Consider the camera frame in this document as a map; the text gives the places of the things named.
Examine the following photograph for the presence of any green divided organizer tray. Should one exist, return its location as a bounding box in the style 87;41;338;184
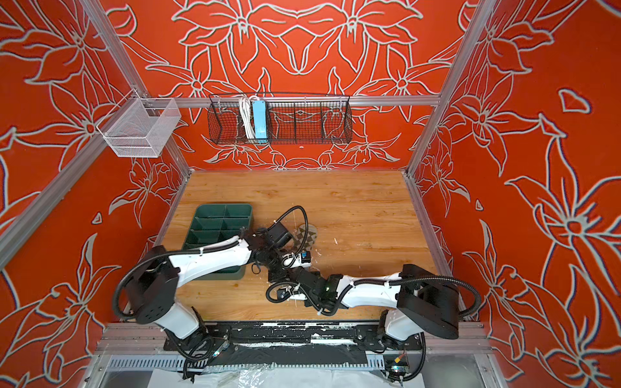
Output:
182;203;253;250

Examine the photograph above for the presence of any brown argyle sock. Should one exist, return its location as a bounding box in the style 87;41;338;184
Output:
294;224;318;251

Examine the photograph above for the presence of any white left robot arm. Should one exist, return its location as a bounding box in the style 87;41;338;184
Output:
112;224;311;340

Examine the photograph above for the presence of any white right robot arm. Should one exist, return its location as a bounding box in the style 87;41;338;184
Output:
277;264;460;341

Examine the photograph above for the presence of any blue box in basket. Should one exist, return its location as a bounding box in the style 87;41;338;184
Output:
252;100;268;142

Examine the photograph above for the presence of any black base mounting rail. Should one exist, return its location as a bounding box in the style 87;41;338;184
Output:
164;319;423;370

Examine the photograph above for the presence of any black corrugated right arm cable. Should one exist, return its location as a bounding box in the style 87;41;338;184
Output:
353;275;482;318

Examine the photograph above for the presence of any black wire wall basket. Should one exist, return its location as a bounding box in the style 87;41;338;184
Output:
207;94;354;146

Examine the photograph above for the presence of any white cable bundle in basket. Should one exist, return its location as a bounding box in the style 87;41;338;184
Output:
238;95;256;142

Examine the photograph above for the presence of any clear plastic wall bin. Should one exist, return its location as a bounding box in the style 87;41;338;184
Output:
95;90;181;158

